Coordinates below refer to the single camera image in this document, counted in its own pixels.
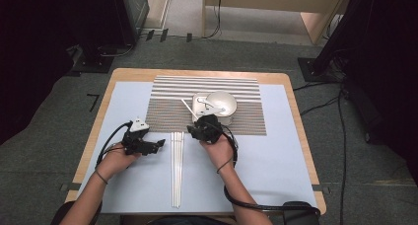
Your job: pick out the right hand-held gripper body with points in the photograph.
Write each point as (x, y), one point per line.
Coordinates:
(210, 131)

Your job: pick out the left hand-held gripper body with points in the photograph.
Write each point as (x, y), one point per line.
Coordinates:
(138, 144)

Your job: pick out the cream rectangular tray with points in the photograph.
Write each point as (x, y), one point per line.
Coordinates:
(195, 105)

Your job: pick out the person's right hand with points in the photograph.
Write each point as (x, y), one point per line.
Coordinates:
(218, 152)

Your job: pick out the person's left hand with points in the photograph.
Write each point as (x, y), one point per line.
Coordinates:
(115, 162)

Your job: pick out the white spoon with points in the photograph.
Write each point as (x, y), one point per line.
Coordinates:
(205, 102)

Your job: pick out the brown striped woven placemat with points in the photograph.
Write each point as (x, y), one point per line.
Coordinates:
(171, 113)

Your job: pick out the white bowl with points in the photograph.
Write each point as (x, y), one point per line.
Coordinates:
(226, 101)

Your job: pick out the black wrist band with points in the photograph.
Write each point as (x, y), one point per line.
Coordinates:
(101, 177)
(224, 165)

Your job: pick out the light blue table sheet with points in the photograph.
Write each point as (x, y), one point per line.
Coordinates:
(263, 159)

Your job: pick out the black angled floor tape mark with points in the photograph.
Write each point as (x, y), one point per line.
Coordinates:
(94, 103)

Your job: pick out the person's dark clothing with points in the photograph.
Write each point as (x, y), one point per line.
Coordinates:
(184, 221)

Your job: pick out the black floor tape strip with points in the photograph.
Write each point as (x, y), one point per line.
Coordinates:
(164, 35)
(189, 37)
(150, 35)

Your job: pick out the black stand base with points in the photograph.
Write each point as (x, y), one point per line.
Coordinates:
(92, 65)

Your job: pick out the black metal stand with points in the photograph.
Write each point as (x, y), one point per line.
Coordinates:
(315, 70)

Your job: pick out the dark cabinet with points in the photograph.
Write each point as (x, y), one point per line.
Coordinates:
(131, 17)

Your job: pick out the dark curtain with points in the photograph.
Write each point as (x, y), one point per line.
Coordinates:
(33, 54)
(394, 70)

